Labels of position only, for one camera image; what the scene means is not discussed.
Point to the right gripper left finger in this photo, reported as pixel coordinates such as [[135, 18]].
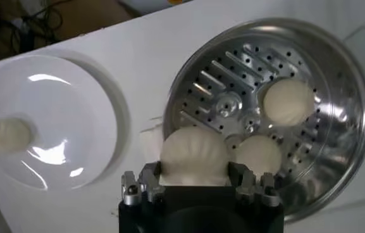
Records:
[[144, 186]]

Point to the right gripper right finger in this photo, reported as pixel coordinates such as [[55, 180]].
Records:
[[255, 190]]

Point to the white steamed baozi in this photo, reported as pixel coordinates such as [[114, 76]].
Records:
[[288, 101], [258, 153], [195, 152], [8, 134]]

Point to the steel steamer basket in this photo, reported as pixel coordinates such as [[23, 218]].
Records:
[[337, 126]]

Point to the white round plate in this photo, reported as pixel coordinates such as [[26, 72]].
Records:
[[59, 120]]

